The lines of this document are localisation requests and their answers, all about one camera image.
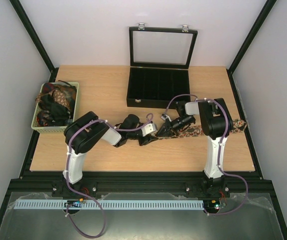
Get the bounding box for patterned paisley tie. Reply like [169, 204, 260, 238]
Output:
[152, 119, 248, 140]

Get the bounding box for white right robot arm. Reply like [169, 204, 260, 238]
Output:
[155, 98, 233, 197]

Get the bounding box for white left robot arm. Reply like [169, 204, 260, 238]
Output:
[52, 111, 158, 197]

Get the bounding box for dark ties in basket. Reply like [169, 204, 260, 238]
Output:
[34, 79, 78, 127]

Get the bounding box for black compartment display box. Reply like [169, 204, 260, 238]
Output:
[126, 23, 198, 109]

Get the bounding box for brown patterned tie over basket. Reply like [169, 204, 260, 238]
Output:
[35, 89, 70, 111]

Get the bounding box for pale green perforated basket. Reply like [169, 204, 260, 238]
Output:
[30, 81, 80, 135]

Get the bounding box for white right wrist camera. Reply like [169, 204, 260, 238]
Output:
[160, 113, 172, 123]

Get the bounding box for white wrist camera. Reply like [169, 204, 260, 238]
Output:
[160, 113, 172, 123]
[141, 122, 158, 137]

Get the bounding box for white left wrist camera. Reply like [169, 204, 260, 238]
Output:
[141, 122, 158, 137]

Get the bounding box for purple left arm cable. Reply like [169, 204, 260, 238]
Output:
[64, 112, 154, 238]

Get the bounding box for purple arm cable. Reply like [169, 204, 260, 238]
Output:
[64, 112, 154, 238]
[162, 93, 249, 217]

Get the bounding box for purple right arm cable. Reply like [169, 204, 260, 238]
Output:
[162, 93, 249, 217]

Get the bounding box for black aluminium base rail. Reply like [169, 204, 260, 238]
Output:
[6, 172, 276, 199]

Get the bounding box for light blue slotted cable duct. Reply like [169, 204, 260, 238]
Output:
[14, 199, 204, 211]

